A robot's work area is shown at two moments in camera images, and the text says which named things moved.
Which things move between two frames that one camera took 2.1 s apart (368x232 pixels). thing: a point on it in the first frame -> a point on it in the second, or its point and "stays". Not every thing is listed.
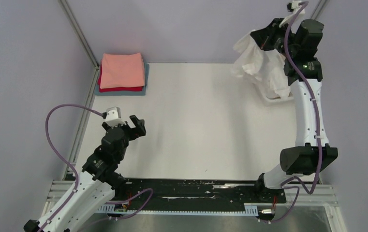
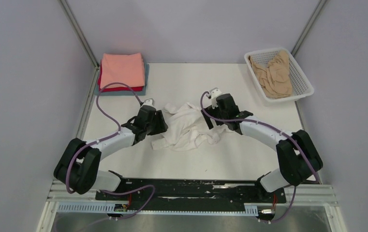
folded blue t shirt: x=142 y=93 stays
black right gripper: x=264 y=36 -> x=211 y=111
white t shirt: x=249 y=61 -> x=186 y=129
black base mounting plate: x=195 y=191 stays
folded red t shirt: x=117 y=89 stays
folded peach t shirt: x=122 y=70 stays
